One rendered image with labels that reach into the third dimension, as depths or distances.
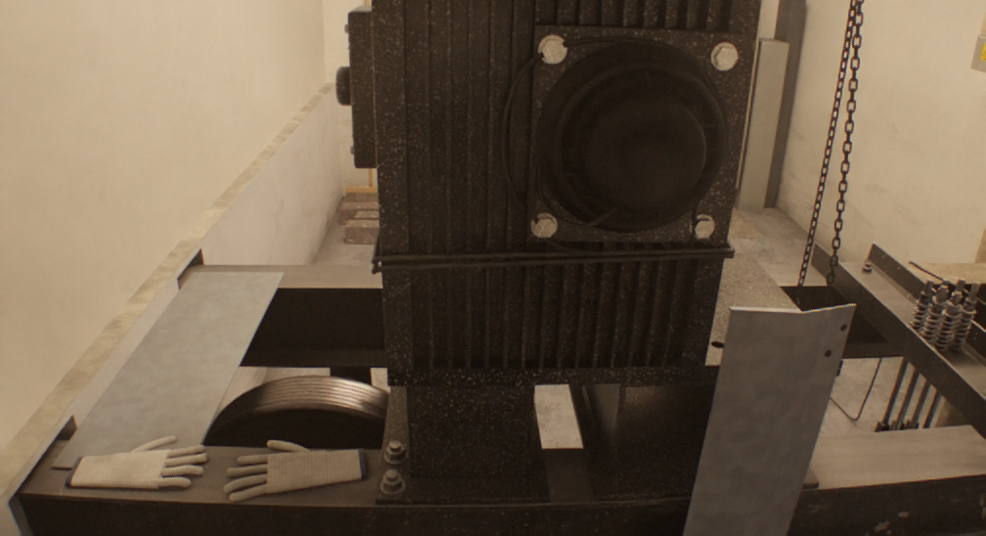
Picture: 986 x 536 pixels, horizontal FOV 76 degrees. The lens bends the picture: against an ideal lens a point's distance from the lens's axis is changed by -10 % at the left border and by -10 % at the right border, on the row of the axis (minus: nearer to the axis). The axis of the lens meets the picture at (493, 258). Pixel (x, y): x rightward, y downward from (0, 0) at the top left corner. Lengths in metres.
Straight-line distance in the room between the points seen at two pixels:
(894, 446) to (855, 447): 0.08
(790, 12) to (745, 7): 3.52
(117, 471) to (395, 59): 0.85
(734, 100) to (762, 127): 3.51
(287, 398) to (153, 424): 0.27
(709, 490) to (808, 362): 0.25
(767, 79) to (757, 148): 0.42
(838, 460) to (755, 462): 0.33
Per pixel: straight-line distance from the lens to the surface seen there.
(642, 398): 1.43
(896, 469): 1.45
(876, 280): 2.19
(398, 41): 0.89
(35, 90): 1.49
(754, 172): 4.53
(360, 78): 1.20
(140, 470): 1.33
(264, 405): 1.52
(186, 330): 1.74
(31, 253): 1.45
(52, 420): 1.44
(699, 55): 0.94
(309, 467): 1.25
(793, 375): 1.04
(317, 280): 1.90
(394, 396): 1.40
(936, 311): 1.80
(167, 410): 1.47
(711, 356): 1.15
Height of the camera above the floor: 1.49
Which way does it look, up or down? 25 degrees down
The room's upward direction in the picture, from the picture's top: 1 degrees clockwise
